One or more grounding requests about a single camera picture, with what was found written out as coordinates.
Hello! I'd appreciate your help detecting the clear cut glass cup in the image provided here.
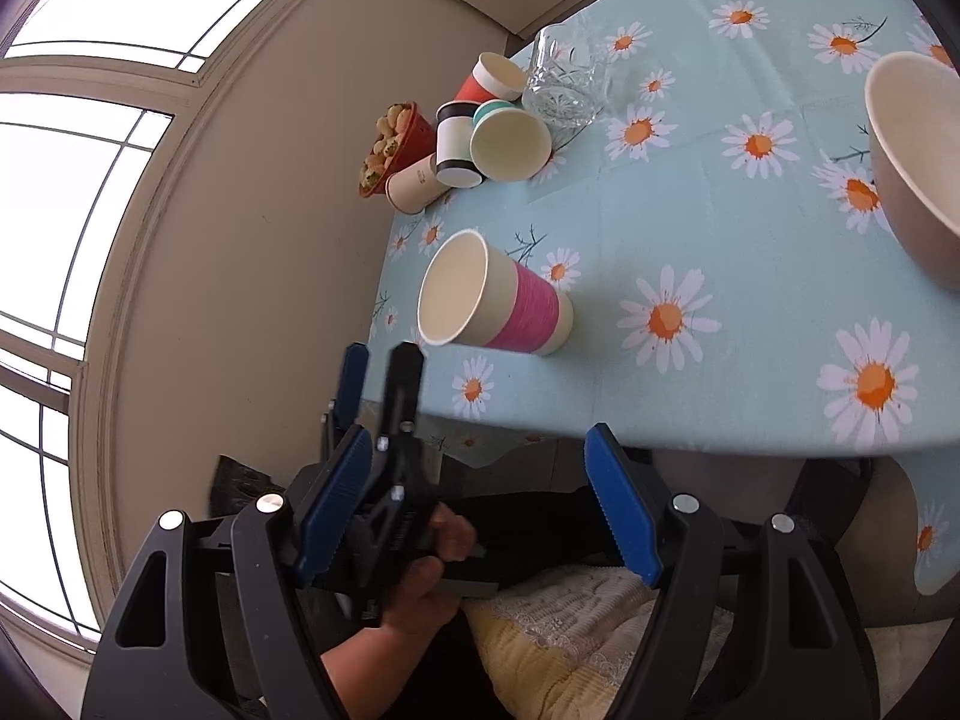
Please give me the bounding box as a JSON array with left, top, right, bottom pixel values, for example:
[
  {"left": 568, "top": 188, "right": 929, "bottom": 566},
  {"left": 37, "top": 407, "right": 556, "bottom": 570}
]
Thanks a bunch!
[{"left": 521, "top": 22, "right": 613, "bottom": 129}]

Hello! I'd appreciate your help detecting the white framed window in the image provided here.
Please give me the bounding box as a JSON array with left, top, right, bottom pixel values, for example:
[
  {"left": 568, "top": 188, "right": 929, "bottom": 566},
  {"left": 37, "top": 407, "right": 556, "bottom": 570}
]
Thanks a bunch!
[{"left": 0, "top": 0, "right": 350, "bottom": 662}]

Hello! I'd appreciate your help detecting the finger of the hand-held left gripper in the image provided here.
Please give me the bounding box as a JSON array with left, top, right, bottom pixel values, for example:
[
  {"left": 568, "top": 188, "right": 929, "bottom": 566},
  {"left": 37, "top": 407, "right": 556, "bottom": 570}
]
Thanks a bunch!
[
  {"left": 373, "top": 341, "right": 437, "bottom": 500},
  {"left": 328, "top": 343, "right": 371, "bottom": 437}
]

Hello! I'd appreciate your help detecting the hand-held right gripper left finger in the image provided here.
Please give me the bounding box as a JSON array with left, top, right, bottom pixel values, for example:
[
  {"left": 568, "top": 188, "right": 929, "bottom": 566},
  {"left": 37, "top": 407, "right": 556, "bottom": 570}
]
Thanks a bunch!
[{"left": 81, "top": 427, "right": 376, "bottom": 720}]

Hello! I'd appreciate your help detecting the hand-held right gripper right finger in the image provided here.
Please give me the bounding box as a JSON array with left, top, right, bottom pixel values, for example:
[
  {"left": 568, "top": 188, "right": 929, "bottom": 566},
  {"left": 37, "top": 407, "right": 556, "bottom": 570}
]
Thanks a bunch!
[{"left": 583, "top": 422, "right": 882, "bottom": 720}]

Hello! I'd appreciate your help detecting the blue daisy print tablecloth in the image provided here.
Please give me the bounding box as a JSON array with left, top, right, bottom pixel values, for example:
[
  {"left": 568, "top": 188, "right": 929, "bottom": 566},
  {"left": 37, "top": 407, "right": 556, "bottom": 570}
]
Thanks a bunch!
[{"left": 360, "top": 0, "right": 960, "bottom": 598}]

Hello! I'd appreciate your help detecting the yellow white lace cloth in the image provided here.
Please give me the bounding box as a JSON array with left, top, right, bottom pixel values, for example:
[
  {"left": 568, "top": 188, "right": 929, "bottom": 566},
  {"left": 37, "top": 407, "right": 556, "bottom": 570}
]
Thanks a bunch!
[{"left": 460, "top": 565, "right": 737, "bottom": 720}]

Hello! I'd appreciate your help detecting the person's left hand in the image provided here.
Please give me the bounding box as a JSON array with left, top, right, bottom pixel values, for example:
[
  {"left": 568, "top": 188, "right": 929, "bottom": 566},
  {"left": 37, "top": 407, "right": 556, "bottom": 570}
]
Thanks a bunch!
[{"left": 379, "top": 502, "right": 481, "bottom": 638}]

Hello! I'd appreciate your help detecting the red bowl of snacks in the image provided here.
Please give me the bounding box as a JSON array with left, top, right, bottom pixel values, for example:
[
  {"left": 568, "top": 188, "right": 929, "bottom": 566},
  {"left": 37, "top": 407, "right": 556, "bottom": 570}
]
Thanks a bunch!
[{"left": 356, "top": 100, "right": 438, "bottom": 200}]

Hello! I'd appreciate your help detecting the plain beige paper cup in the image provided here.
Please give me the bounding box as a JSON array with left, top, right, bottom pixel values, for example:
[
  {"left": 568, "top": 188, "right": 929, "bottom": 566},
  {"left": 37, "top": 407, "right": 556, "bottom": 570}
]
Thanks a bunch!
[{"left": 385, "top": 152, "right": 452, "bottom": 215}]

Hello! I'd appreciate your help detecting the teal rimmed paper cup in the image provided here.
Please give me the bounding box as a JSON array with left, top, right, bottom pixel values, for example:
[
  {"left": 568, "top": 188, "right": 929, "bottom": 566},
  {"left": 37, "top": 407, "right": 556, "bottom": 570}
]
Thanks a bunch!
[{"left": 470, "top": 99, "right": 555, "bottom": 182}]

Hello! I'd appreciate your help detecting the red paper cup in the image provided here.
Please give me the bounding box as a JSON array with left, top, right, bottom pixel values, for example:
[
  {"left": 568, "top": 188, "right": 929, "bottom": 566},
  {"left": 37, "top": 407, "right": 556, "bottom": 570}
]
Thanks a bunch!
[{"left": 452, "top": 52, "right": 529, "bottom": 105}]

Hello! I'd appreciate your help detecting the black striped white paper cup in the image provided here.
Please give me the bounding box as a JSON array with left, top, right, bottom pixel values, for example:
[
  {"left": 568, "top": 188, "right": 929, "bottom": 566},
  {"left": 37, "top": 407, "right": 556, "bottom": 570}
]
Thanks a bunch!
[{"left": 435, "top": 100, "right": 485, "bottom": 189}]

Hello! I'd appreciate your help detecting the large beige bowl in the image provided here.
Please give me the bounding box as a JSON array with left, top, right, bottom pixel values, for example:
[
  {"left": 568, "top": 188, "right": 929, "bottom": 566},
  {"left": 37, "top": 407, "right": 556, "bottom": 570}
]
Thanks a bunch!
[{"left": 863, "top": 51, "right": 960, "bottom": 290}]

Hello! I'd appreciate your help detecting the pink banded paper cup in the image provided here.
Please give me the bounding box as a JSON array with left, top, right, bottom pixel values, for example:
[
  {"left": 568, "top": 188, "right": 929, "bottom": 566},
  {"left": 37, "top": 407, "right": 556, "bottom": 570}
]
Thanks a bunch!
[{"left": 416, "top": 229, "right": 575, "bottom": 356}]

